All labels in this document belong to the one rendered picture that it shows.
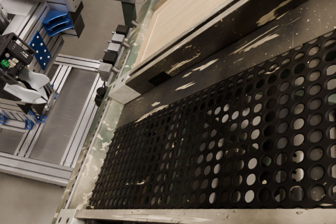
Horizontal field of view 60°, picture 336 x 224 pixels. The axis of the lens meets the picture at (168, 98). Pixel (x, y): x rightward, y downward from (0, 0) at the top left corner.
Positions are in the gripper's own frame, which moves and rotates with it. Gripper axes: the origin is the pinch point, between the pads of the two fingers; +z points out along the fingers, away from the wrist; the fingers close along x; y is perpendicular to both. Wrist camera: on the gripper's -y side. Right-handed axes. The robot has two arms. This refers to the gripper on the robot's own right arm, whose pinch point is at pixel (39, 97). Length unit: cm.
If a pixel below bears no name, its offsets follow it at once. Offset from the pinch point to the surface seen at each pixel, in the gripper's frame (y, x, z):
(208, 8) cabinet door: 23, 43, 22
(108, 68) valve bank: -35, 48, 44
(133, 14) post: -44, 97, 54
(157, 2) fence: -11, 75, 35
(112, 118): -16.8, 17.9, 38.7
